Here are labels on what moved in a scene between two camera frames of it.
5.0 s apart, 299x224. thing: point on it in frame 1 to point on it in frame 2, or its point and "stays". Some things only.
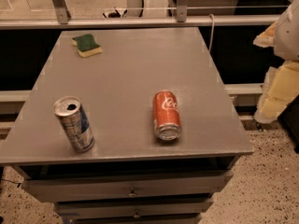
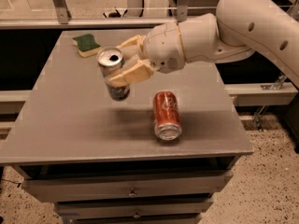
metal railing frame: x=59 y=15 stays
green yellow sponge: x=86 y=46 stays
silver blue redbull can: x=75 y=122 to x=110 y=61
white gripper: x=289 y=35 to x=163 y=48
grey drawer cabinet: x=127 y=125 stays
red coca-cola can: x=166 y=115 stays
